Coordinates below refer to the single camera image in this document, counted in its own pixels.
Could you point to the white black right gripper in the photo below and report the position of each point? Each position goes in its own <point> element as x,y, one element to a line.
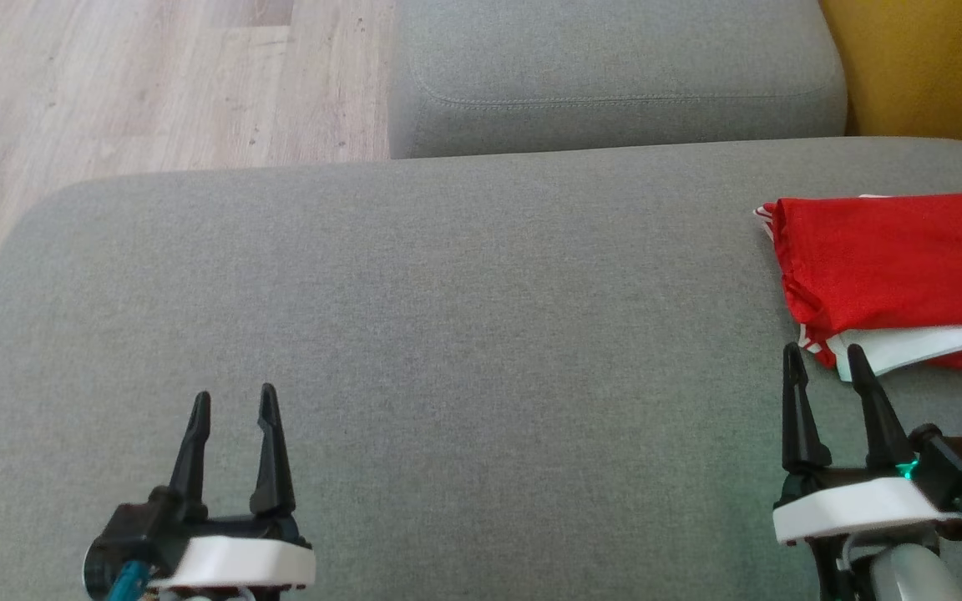
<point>857,509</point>

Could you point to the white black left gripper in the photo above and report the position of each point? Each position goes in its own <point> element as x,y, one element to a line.
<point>239,559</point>

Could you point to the red basketball jersey number 23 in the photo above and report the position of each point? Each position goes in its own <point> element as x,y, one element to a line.
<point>890,259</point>

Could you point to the grey fabric sofa seat cushion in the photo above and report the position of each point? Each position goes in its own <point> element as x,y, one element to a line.
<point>489,359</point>

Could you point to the mustard yellow cushion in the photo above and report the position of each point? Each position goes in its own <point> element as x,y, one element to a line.
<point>932,67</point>

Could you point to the grey fabric sofa back cushion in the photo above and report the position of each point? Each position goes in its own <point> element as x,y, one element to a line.
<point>615,75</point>

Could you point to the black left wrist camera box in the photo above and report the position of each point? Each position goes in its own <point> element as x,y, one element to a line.
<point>134,534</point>

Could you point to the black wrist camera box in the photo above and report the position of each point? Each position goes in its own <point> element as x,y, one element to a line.
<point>134,534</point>
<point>961,467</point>

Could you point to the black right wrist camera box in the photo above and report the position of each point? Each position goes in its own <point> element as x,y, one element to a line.
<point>961,467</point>

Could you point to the teal left camera connector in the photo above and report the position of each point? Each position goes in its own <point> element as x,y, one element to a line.
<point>129,583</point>

